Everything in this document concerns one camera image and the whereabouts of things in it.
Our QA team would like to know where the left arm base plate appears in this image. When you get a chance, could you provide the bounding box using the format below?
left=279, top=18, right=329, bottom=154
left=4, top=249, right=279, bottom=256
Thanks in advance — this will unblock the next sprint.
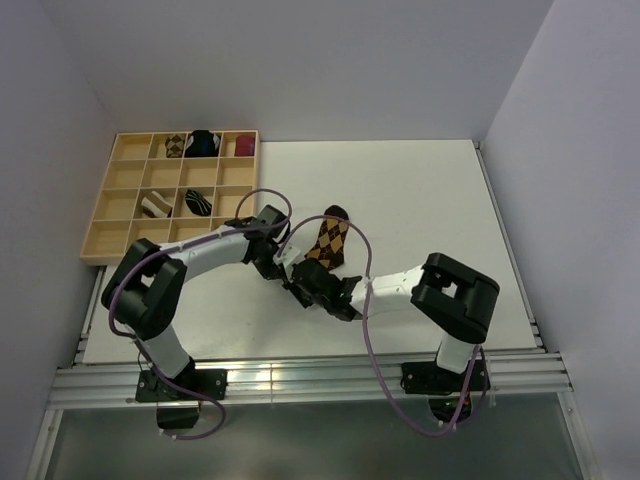
left=135, top=367, right=230, bottom=431

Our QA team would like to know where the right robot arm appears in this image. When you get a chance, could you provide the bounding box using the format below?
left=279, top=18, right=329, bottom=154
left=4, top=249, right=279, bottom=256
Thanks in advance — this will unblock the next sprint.
left=274, top=252, right=500, bottom=390

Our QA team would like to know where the black white striped sock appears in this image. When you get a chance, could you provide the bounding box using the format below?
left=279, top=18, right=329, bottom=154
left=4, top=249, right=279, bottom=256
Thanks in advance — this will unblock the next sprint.
left=184, top=188, right=214, bottom=217

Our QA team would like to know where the tan brown striped sock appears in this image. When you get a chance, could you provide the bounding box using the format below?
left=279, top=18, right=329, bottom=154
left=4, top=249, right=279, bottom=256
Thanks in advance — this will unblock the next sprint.
left=140, top=190, right=173, bottom=219

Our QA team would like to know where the rolled black blue sock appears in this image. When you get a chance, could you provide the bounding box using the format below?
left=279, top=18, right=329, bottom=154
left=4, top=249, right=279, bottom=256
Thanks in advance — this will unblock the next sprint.
left=184, top=130, right=221, bottom=158

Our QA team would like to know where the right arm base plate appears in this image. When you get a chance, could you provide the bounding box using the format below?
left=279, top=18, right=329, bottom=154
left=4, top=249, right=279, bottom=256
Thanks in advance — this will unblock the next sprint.
left=400, top=360, right=491, bottom=423

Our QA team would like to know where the brown argyle sock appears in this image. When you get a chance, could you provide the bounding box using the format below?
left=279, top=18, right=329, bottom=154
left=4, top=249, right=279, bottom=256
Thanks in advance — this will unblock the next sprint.
left=305, top=205, right=349, bottom=271

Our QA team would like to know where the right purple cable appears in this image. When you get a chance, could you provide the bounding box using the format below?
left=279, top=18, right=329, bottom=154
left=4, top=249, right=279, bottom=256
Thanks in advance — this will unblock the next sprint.
left=277, top=213, right=489, bottom=439

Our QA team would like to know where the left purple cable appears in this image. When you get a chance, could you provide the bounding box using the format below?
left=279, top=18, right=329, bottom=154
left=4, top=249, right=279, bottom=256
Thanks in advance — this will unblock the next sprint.
left=108, top=187, right=294, bottom=441

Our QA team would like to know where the rolled argyle sock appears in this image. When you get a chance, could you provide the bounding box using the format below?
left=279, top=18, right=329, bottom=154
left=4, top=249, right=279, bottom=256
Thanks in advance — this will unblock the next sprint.
left=164, top=133, right=186, bottom=158

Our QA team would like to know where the aluminium rail frame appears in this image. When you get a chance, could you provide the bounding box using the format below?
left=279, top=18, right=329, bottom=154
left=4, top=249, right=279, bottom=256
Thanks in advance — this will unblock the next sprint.
left=34, top=140, right=601, bottom=479

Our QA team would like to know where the purple cable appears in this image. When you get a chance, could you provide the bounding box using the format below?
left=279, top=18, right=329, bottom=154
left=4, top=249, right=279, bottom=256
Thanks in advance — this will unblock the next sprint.
left=108, top=187, right=294, bottom=441
left=277, top=213, right=489, bottom=439

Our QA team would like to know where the rolled red sock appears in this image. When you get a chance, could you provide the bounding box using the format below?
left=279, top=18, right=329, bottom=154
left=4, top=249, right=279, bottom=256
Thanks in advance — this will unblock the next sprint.
left=234, top=134, right=256, bottom=157

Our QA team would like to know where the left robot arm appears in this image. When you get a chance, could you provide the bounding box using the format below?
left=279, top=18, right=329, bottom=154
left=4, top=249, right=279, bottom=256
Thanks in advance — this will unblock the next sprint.
left=101, top=205, right=289, bottom=399

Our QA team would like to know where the wooden compartment tray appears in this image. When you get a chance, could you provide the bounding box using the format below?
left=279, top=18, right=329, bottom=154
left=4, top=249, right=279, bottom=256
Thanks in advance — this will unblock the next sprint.
left=80, top=130, right=260, bottom=266

